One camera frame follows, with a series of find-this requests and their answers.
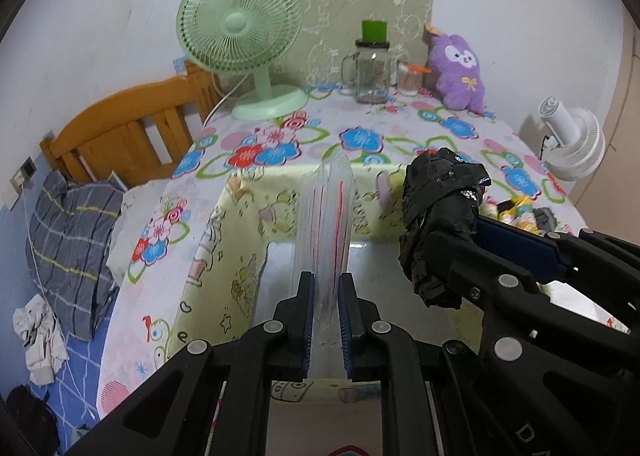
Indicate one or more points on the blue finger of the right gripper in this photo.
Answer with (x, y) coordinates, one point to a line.
(537, 255)
(444, 269)

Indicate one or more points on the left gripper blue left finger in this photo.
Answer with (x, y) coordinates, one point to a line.
(305, 306)

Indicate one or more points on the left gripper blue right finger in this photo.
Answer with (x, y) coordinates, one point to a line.
(346, 299)

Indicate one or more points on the yellow cartoon fabric storage box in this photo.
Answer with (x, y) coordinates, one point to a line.
(270, 226)

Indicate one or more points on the black plastic bag roll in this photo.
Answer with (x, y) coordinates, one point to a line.
(442, 192)

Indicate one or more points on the clear plastic zip bags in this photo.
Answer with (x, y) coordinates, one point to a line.
(323, 230)

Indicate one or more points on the grey drawstring pouch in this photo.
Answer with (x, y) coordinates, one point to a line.
(545, 220)

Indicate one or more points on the yellow white tissue pack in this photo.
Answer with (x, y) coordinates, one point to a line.
(518, 212)

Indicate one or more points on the beige door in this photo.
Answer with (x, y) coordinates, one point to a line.
(608, 199)

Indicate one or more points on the white standing fan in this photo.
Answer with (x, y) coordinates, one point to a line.
(569, 142)

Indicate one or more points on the floral tablecloth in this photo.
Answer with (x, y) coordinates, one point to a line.
(387, 134)

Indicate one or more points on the white bedding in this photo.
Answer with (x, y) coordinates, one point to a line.
(137, 206)

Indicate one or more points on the small orange lid jar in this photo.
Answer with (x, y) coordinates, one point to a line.
(409, 77)

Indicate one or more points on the purple plush bunny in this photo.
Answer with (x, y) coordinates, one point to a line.
(457, 71)

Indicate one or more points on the glass mason jar mug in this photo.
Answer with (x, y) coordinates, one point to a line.
(365, 73)

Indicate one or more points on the grey plaid pillow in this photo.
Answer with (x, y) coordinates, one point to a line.
(67, 247)

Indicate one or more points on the green cup on jar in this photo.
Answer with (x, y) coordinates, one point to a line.
(374, 31)

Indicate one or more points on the crumpled white cloth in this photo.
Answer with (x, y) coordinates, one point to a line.
(41, 336)

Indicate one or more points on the green patterned board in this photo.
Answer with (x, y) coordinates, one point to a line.
(331, 29)

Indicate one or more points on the green desk fan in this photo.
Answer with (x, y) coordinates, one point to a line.
(245, 37)

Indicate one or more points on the wall power socket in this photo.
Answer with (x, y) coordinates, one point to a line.
(23, 175)

